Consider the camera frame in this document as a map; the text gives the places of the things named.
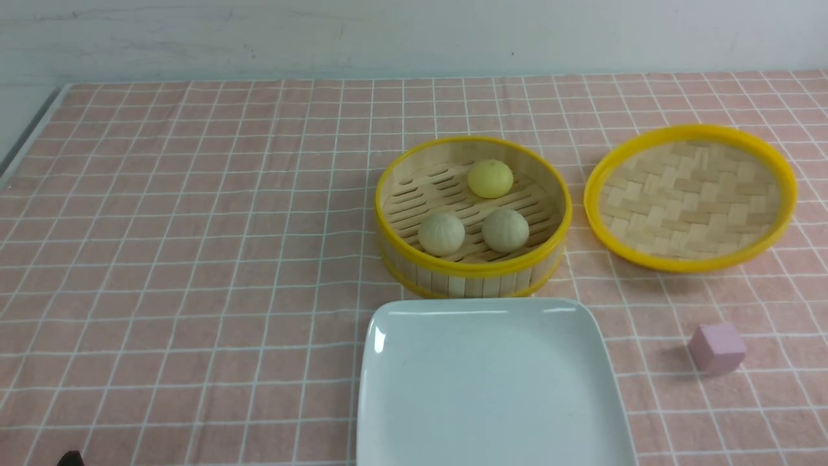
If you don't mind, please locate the beige steamed bun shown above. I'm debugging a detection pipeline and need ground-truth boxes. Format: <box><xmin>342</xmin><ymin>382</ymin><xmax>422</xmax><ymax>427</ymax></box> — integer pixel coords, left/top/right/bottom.
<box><xmin>417</xmin><ymin>213</ymin><xmax>466</xmax><ymax>257</ymax></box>
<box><xmin>481</xmin><ymin>208</ymin><xmax>530</xmax><ymax>253</ymax></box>

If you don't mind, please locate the yellow-rimmed bamboo steamer basket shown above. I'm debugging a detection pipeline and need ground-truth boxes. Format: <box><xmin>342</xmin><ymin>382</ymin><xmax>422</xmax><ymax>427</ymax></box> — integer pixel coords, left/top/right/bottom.
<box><xmin>375</xmin><ymin>135</ymin><xmax>572</xmax><ymax>298</ymax></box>

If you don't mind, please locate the pink cube block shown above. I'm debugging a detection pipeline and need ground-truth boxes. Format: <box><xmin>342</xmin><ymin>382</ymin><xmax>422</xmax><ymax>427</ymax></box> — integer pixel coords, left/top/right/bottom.
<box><xmin>687</xmin><ymin>322</ymin><xmax>747</xmax><ymax>375</ymax></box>

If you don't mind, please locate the yellow-rimmed woven steamer lid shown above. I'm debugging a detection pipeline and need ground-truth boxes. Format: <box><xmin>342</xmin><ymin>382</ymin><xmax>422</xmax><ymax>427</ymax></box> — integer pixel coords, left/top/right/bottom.
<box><xmin>583</xmin><ymin>124</ymin><xmax>798</xmax><ymax>274</ymax></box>

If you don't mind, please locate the white square plate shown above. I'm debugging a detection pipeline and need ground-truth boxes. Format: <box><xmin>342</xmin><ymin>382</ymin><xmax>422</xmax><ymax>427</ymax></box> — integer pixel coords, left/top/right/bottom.
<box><xmin>356</xmin><ymin>298</ymin><xmax>638</xmax><ymax>465</ymax></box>

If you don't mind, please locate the yellow steamed bun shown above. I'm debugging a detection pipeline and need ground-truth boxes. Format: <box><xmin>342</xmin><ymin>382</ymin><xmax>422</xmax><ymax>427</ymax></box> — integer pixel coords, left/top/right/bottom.
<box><xmin>467</xmin><ymin>159</ymin><xmax>514</xmax><ymax>199</ymax></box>

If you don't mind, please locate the pink checkered tablecloth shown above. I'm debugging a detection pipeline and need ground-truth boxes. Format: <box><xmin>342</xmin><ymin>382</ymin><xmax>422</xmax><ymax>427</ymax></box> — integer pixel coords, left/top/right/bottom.
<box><xmin>1</xmin><ymin>71</ymin><xmax>827</xmax><ymax>465</ymax></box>

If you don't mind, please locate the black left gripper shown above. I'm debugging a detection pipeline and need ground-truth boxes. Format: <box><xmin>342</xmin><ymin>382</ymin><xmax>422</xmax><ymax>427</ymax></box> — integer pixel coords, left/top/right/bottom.
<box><xmin>57</xmin><ymin>451</ymin><xmax>83</xmax><ymax>466</ymax></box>

